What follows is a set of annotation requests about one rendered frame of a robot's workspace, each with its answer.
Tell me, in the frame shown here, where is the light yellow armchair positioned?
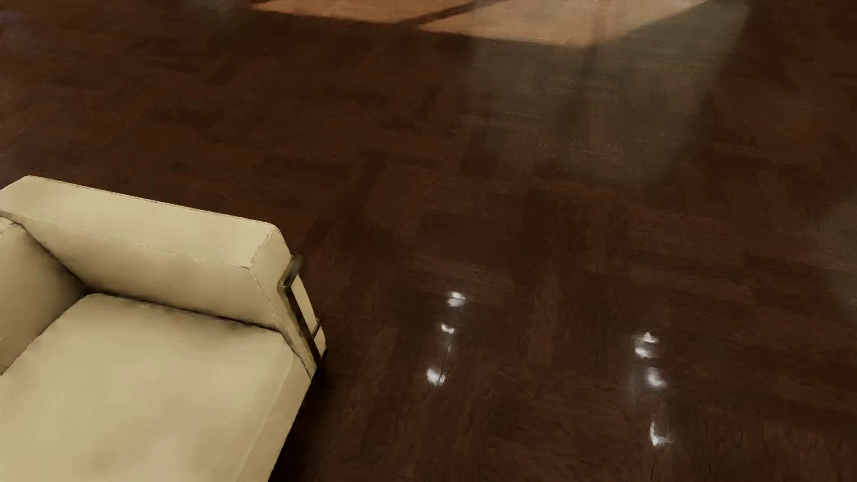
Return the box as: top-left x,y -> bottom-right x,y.
0,175 -> 328,482

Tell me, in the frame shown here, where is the beige area rug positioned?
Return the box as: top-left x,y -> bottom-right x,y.
253,0 -> 712,49

